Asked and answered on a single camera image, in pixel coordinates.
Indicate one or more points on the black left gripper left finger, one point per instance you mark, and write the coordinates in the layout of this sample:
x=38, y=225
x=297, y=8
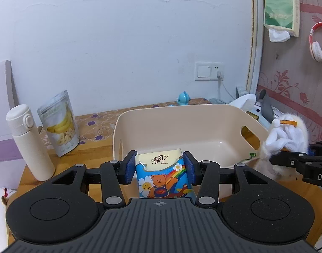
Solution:
x=68, y=205

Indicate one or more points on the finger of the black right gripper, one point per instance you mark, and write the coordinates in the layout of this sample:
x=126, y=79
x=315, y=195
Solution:
x=315, y=149
x=304, y=163

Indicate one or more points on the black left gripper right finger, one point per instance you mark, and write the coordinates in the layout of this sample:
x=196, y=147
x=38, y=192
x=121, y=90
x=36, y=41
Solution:
x=250, y=204

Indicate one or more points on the white fluffy duck plush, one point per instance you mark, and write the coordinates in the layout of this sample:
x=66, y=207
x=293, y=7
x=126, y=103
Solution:
x=288, y=132

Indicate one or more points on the cartoon bear tissue pack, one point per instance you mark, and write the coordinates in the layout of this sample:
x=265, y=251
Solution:
x=163, y=174

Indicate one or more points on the bag of dried herbs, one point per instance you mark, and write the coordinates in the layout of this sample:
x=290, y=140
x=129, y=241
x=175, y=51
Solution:
x=252, y=156

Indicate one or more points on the beige plastic storage bin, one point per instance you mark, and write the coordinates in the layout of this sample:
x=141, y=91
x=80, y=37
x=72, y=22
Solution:
x=219, y=133

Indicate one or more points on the banana chips pouch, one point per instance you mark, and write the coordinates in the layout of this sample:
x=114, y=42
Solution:
x=59, y=123

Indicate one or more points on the red white headphones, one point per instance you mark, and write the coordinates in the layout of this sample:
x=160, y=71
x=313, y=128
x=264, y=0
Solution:
x=314, y=46

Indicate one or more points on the white thermos bottle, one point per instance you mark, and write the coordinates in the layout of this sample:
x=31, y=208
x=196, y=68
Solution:
x=27, y=138

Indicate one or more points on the light blue bedding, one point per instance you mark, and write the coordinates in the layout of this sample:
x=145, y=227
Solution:
x=223, y=98

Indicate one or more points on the blue toy figurine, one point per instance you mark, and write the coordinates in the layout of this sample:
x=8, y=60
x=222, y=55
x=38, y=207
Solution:
x=183, y=99

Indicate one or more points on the hanging green tissue pack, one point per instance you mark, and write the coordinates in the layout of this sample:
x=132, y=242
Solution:
x=281, y=19

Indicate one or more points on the white device with grey strap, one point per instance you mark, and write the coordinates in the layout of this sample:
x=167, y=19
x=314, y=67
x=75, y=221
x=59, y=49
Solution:
x=264, y=110

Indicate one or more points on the white plug with cable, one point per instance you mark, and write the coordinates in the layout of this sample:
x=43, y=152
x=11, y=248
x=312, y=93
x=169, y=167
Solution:
x=224, y=86

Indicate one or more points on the white wall switch socket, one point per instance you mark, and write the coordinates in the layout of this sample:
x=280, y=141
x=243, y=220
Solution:
x=209, y=71

